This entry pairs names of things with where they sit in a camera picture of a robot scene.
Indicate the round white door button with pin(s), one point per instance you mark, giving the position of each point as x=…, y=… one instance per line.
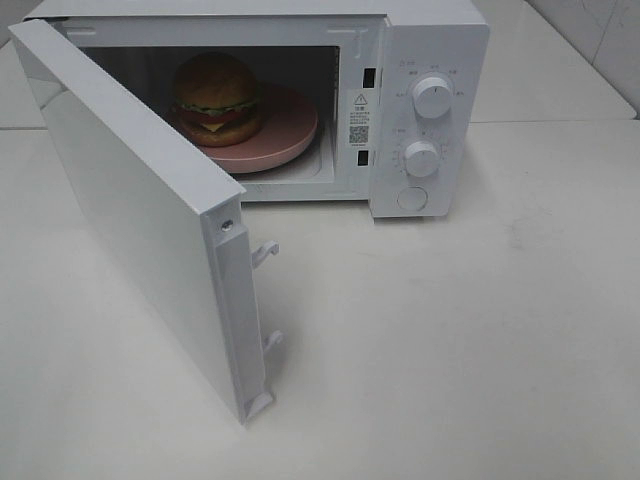
x=412, y=199

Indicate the pink round plate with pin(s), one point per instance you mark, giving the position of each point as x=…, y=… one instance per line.
x=289, y=124

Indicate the white microwave door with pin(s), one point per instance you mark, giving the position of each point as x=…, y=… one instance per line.
x=170, y=216

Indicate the burger with lettuce and tomato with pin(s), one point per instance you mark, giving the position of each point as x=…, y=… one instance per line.
x=216, y=100

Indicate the lower white timer knob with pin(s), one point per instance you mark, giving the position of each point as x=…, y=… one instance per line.
x=421, y=159

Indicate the white microwave oven body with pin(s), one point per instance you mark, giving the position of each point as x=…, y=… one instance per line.
x=356, y=60

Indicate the upper white power knob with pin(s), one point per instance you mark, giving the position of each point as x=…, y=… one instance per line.
x=432, y=95

